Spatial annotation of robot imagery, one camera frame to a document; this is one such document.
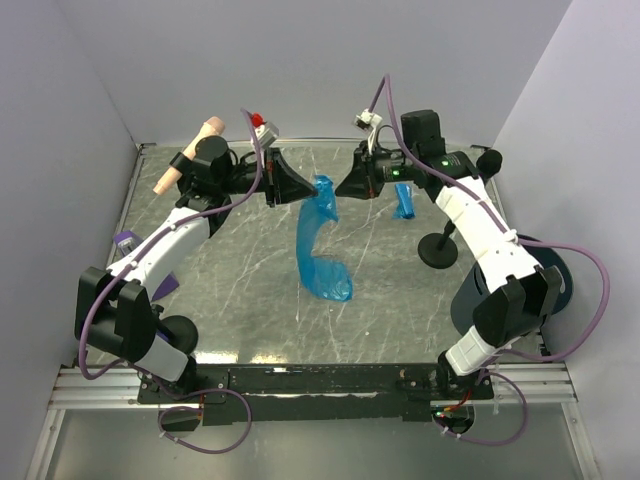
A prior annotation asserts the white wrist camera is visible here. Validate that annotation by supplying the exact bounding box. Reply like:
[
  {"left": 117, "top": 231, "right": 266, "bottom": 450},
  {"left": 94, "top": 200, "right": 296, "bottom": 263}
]
[
  {"left": 353, "top": 109, "right": 383, "bottom": 154},
  {"left": 250, "top": 113, "right": 280, "bottom": 149}
]

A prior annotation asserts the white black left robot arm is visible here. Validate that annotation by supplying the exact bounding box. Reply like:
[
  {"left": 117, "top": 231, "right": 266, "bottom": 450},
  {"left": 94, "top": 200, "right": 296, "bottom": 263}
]
[{"left": 74, "top": 135, "right": 318, "bottom": 402}]

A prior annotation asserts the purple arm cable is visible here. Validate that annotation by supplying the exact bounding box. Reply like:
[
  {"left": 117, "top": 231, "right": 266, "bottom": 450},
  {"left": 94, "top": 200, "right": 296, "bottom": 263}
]
[
  {"left": 369, "top": 73, "right": 611, "bottom": 446},
  {"left": 77, "top": 107, "right": 274, "bottom": 454}
]

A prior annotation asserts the aluminium rail frame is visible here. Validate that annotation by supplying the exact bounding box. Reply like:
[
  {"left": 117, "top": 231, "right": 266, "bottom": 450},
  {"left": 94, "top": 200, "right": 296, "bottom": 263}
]
[{"left": 48, "top": 363, "right": 577, "bottom": 410}]

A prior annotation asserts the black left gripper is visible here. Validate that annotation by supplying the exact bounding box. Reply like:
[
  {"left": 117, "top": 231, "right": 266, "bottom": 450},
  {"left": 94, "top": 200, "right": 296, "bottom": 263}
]
[{"left": 220, "top": 147, "right": 318, "bottom": 208}]

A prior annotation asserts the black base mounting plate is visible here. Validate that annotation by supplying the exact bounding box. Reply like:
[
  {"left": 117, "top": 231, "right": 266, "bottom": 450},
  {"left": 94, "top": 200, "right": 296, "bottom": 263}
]
[{"left": 138, "top": 363, "right": 494, "bottom": 426}]

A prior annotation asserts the blue detached trash bag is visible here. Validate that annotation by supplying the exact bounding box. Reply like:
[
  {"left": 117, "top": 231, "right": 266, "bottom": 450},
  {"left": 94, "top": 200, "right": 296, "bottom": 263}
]
[{"left": 295, "top": 174, "right": 353, "bottom": 303}]

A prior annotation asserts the black microphone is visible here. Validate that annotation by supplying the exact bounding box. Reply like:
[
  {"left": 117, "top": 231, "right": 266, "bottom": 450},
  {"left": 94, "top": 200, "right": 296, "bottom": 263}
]
[{"left": 476, "top": 149, "right": 503, "bottom": 179}]

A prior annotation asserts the beige microphone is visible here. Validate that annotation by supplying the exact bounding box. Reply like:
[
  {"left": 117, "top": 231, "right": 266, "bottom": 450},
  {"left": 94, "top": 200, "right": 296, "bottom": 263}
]
[{"left": 153, "top": 117, "right": 225, "bottom": 195}]

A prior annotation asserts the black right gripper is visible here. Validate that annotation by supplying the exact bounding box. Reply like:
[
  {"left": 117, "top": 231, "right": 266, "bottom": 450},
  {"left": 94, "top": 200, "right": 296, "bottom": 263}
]
[{"left": 333, "top": 141, "right": 418, "bottom": 202}]

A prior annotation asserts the dark blue trash bin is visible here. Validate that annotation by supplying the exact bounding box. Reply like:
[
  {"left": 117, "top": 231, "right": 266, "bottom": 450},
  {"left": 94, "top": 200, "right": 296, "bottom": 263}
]
[{"left": 450, "top": 235, "right": 573, "bottom": 347}]

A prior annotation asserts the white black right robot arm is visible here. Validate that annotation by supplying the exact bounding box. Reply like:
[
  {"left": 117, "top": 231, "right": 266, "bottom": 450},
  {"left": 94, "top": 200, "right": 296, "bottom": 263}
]
[{"left": 335, "top": 109, "right": 562, "bottom": 399}]

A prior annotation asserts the black right mic stand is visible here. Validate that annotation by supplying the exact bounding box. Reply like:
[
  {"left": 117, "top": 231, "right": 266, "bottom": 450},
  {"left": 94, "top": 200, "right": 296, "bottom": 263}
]
[{"left": 417, "top": 221, "right": 458, "bottom": 269}]

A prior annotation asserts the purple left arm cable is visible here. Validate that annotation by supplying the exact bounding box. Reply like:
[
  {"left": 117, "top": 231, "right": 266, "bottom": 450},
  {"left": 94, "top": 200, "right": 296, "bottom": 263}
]
[{"left": 77, "top": 107, "right": 274, "bottom": 454}]

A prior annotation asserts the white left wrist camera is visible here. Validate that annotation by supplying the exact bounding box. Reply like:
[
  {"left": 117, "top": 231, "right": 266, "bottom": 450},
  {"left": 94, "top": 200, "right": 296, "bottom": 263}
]
[{"left": 250, "top": 113, "right": 280, "bottom": 149}]

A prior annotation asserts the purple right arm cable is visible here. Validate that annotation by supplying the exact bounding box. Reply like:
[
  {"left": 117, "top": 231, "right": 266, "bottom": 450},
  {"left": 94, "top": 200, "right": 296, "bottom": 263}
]
[{"left": 369, "top": 73, "right": 611, "bottom": 446}]

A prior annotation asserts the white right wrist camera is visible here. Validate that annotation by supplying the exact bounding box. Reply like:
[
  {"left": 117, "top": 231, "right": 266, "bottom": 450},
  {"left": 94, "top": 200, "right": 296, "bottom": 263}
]
[{"left": 353, "top": 109, "right": 383, "bottom": 154}]

